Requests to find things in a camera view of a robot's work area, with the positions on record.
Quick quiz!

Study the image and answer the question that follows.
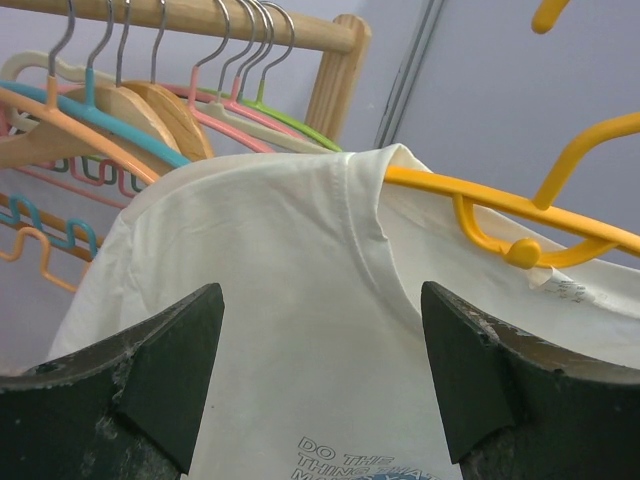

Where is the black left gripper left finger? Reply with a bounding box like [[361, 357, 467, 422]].
[[1, 283, 224, 479]]

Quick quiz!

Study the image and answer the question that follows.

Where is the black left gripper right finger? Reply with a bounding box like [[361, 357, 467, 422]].
[[421, 281, 639, 479]]

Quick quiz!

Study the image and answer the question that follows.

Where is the white printed t shirt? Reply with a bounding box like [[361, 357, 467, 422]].
[[50, 145, 639, 479]]

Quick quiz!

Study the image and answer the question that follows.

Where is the turquoise plastic hanger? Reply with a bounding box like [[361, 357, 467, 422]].
[[0, 0, 194, 261]]

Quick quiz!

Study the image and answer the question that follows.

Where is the peach orange plastic hanger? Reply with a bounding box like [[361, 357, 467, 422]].
[[0, 0, 161, 294]]

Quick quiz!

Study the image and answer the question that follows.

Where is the wooden hanger with bar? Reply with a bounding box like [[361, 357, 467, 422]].
[[124, 0, 214, 161]]

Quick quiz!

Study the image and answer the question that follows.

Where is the cream plastic hanger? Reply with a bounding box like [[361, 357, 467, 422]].
[[0, 0, 331, 155]]

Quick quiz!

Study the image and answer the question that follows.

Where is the pink plastic hanger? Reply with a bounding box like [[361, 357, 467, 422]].
[[0, 0, 276, 211], [167, 1, 327, 153]]

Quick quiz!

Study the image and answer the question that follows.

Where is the lime green hanger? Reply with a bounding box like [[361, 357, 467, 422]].
[[237, 1, 342, 152]]

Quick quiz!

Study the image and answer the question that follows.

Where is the wooden clothes rack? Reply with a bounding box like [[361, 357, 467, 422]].
[[1, 0, 372, 142]]

